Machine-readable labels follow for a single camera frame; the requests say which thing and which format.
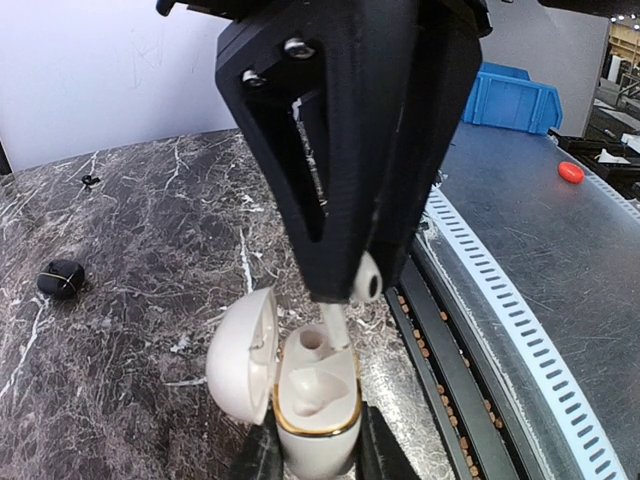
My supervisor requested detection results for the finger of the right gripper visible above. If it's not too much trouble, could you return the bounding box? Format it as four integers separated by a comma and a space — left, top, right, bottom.
368, 19, 482, 290

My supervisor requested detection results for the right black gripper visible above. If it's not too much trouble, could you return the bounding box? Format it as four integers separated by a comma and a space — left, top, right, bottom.
155, 0, 493, 303

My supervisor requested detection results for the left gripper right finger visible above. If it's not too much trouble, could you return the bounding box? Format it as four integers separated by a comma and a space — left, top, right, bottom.
357, 402, 419, 480

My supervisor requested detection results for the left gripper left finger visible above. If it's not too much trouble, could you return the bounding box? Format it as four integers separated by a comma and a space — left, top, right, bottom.
227, 422, 283, 480

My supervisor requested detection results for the white earbud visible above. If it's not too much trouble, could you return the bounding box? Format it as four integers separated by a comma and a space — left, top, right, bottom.
319, 251, 383, 351

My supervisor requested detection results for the black small charging case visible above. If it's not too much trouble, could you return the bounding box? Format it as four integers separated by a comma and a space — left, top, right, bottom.
36, 259, 85, 300

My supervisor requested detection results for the blue plastic bin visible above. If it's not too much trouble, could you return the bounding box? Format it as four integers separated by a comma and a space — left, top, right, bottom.
462, 62, 563, 135

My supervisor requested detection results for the red round button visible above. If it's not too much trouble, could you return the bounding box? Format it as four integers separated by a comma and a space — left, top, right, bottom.
557, 162, 586, 184

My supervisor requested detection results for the black earbud on table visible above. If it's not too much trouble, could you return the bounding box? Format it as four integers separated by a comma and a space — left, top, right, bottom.
81, 174, 101, 189

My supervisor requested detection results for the black front rail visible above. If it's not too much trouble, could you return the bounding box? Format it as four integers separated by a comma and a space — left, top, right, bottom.
385, 252, 543, 479

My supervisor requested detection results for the grey slotted cable duct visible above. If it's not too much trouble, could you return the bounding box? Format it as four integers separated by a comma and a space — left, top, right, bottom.
418, 189, 626, 479

